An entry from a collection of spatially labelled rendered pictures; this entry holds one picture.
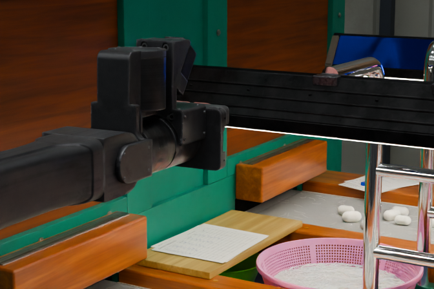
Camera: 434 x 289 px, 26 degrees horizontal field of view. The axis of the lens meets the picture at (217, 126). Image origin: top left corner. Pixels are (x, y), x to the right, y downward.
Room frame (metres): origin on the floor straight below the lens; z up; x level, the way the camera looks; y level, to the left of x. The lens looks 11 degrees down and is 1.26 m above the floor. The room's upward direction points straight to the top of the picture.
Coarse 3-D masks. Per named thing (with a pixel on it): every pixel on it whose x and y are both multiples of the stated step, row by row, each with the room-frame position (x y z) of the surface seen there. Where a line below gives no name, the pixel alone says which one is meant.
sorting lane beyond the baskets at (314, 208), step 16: (304, 192) 2.01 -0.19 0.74; (272, 208) 1.87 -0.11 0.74; (288, 208) 1.87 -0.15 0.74; (304, 208) 1.87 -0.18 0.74; (320, 208) 1.87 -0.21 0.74; (336, 208) 1.87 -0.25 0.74; (384, 208) 1.87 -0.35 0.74; (416, 208) 1.87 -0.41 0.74; (320, 224) 1.76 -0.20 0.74; (336, 224) 1.76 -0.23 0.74; (352, 224) 1.76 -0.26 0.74; (384, 224) 1.76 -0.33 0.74; (400, 224) 1.76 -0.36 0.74; (416, 224) 1.76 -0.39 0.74; (416, 240) 1.66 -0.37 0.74; (432, 240) 1.66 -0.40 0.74
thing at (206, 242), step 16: (208, 224) 1.63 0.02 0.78; (176, 240) 1.53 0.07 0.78; (192, 240) 1.53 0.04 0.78; (208, 240) 1.53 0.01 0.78; (224, 240) 1.53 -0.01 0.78; (240, 240) 1.53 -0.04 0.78; (256, 240) 1.53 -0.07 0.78; (192, 256) 1.45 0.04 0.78; (208, 256) 1.45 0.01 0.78; (224, 256) 1.45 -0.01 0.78
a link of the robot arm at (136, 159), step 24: (120, 48) 0.91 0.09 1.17; (144, 48) 0.91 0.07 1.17; (120, 72) 0.87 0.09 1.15; (144, 72) 0.88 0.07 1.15; (120, 96) 0.87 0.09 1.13; (144, 96) 0.88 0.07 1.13; (96, 120) 0.88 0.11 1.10; (120, 120) 0.87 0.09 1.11; (144, 144) 0.85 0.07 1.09; (120, 168) 0.81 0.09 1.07; (144, 168) 0.85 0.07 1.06
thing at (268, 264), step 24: (312, 240) 1.57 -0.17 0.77; (336, 240) 1.57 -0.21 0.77; (360, 240) 1.56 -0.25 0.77; (264, 264) 1.48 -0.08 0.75; (288, 264) 1.54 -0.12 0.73; (360, 264) 1.55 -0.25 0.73; (384, 264) 1.52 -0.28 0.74; (408, 264) 1.48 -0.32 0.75; (288, 288) 1.35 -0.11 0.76; (312, 288) 1.33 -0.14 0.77; (384, 288) 1.33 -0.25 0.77; (408, 288) 1.36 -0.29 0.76
